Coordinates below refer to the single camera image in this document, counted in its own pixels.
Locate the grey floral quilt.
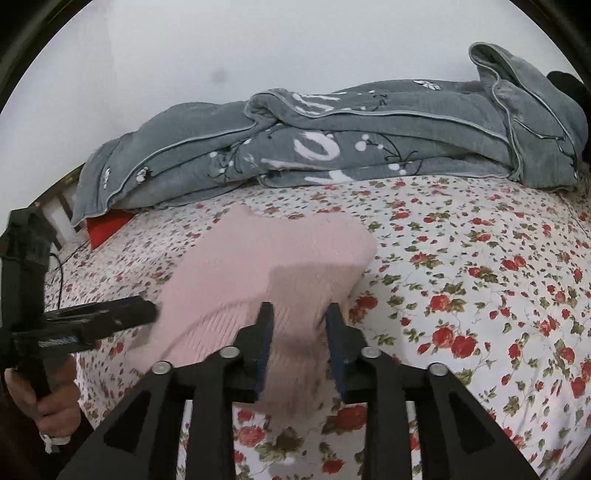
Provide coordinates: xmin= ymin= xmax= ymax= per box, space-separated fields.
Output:
xmin=73 ymin=42 xmax=590 ymax=223

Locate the wooden headboard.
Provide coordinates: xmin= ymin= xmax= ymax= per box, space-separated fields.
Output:
xmin=32 ymin=165 xmax=88 ymax=251

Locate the pink knit sweater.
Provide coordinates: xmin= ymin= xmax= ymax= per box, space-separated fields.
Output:
xmin=126 ymin=205 xmax=377 ymax=418

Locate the left hand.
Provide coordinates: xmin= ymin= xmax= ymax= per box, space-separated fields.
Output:
xmin=4 ymin=356 xmax=81 ymax=438

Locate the black garment behind quilt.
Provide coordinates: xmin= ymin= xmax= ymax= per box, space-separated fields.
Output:
xmin=547 ymin=71 xmax=590 ymax=110

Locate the floral bed sheet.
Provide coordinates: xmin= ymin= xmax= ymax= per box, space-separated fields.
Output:
xmin=46 ymin=177 xmax=590 ymax=479

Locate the red pillow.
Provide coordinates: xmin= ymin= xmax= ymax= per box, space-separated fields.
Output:
xmin=86 ymin=210 xmax=134 ymax=250

